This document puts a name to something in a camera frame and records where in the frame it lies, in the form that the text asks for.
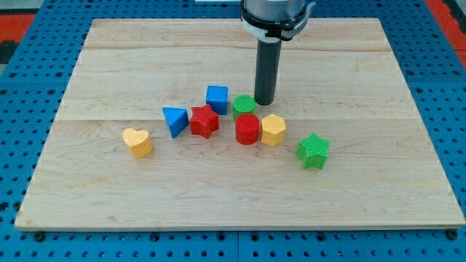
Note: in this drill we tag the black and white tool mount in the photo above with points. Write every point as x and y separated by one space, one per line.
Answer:
275 20

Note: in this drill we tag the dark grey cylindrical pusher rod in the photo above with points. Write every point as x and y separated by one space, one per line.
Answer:
267 64

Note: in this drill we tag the green star block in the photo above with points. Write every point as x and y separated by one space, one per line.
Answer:
313 151

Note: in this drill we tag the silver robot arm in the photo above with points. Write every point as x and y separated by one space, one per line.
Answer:
272 22

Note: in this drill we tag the yellow hexagon block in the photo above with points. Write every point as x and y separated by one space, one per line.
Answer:
273 130

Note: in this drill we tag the red star block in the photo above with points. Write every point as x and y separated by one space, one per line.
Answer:
204 121

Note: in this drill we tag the green cylinder block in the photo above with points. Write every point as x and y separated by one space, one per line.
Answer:
243 104

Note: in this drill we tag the blue cube block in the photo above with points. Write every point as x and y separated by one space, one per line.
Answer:
217 99

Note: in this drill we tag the red cylinder block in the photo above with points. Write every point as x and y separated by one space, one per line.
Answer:
247 129

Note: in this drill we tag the blue triangle block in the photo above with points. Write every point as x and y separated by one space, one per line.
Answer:
177 120

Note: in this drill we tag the light wooden board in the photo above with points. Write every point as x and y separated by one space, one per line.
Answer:
342 147

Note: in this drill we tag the yellow heart block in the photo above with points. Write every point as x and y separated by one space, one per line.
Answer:
138 142

